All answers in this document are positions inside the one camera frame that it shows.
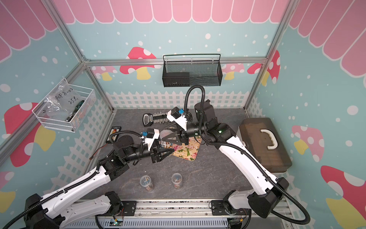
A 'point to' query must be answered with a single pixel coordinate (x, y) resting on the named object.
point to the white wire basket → (58, 122)
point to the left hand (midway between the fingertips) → (172, 148)
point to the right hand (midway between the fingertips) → (165, 134)
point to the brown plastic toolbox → (260, 136)
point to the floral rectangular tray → (188, 151)
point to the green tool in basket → (68, 118)
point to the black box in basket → (176, 79)
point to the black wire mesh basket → (190, 70)
